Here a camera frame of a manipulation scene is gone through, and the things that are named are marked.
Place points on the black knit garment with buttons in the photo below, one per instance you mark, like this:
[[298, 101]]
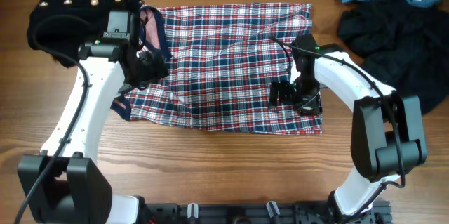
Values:
[[63, 25]]

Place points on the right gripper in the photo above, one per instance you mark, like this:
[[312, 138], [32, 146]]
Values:
[[284, 93]]

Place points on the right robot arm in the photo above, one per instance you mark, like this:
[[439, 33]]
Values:
[[387, 133]]

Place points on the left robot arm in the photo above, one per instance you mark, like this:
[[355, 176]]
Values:
[[62, 183]]

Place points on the black mesh garment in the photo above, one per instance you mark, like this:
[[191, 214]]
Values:
[[403, 46]]

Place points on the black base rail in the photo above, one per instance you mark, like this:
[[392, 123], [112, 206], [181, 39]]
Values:
[[269, 213]]

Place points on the red blue plaid garment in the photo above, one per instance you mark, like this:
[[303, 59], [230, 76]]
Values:
[[221, 60]]

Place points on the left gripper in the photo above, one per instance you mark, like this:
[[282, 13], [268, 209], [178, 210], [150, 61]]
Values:
[[155, 70]]

